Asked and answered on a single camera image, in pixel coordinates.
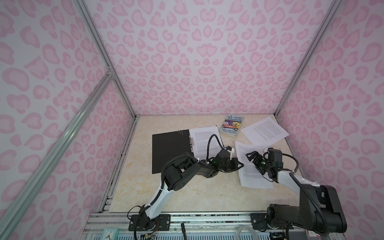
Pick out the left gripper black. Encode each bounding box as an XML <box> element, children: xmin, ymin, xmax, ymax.
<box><xmin>217</xmin><ymin>157</ymin><xmax>245</xmax><ymax>173</ymax></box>

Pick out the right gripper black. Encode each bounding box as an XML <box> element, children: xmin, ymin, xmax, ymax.
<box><xmin>245</xmin><ymin>150</ymin><xmax>273</xmax><ymax>174</ymax></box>

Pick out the blue and black file folder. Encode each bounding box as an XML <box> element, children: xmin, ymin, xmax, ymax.
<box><xmin>152</xmin><ymin>125</ymin><xmax>226</xmax><ymax>175</ymax></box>

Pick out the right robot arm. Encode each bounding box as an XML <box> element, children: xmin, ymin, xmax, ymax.
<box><xmin>246</xmin><ymin>148</ymin><xmax>347</xmax><ymax>236</ymax></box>

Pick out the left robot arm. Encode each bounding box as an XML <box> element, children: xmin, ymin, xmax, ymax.
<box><xmin>129</xmin><ymin>147</ymin><xmax>244</xmax><ymax>232</ymax></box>

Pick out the right far printed sheet lower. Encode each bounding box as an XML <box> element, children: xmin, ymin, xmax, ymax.
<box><xmin>235</xmin><ymin>141</ymin><xmax>273</xmax><ymax>189</ymax></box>

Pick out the printed sheet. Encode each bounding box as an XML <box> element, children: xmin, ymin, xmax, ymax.
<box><xmin>235</xmin><ymin>141</ymin><xmax>273</xmax><ymax>189</ymax></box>
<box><xmin>241</xmin><ymin>117</ymin><xmax>289</xmax><ymax>148</ymax></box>
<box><xmin>189</xmin><ymin>126</ymin><xmax>223</xmax><ymax>160</ymax></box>

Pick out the centre right printed sheet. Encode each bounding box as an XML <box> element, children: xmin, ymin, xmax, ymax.
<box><xmin>189</xmin><ymin>126</ymin><xmax>223</xmax><ymax>160</ymax></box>

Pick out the colourful treehouse book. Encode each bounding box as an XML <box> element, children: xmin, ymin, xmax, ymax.
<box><xmin>220</xmin><ymin>115</ymin><xmax>244</xmax><ymax>136</ymax></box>

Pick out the small teal alarm clock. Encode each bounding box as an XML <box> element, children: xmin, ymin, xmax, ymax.
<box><xmin>100</xmin><ymin>228</ymin><xmax>120</xmax><ymax>240</ymax></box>

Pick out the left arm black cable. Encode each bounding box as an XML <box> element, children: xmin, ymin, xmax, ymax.
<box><xmin>205</xmin><ymin>133</ymin><xmax>226</xmax><ymax>161</ymax></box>

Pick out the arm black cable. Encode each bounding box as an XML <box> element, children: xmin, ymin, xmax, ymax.
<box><xmin>263</xmin><ymin>151</ymin><xmax>331</xmax><ymax>235</ymax></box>
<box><xmin>205</xmin><ymin>133</ymin><xmax>226</xmax><ymax>161</ymax></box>

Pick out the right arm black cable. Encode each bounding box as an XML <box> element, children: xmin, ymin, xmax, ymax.
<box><xmin>263</xmin><ymin>151</ymin><xmax>331</xmax><ymax>235</ymax></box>

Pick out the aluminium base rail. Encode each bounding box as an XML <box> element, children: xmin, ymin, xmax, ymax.
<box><xmin>82</xmin><ymin>210</ymin><xmax>343</xmax><ymax>240</ymax></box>

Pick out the aluminium frame corner post right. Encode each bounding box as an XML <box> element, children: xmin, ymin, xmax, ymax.
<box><xmin>274</xmin><ymin>0</ymin><xmax>344</xmax><ymax>119</ymax></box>

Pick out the aluminium frame corner post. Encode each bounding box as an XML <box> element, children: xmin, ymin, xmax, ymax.
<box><xmin>73</xmin><ymin>0</ymin><xmax>137</xmax><ymax>120</ymax></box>
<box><xmin>274</xmin><ymin>0</ymin><xmax>344</xmax><ymax>119</ymax></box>

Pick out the aluminium frame corner post left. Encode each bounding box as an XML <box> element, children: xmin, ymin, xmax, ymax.
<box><xmin>73</xmin><ymin>0</ymin><xmax>137</xmax><ymax>120</ymax></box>

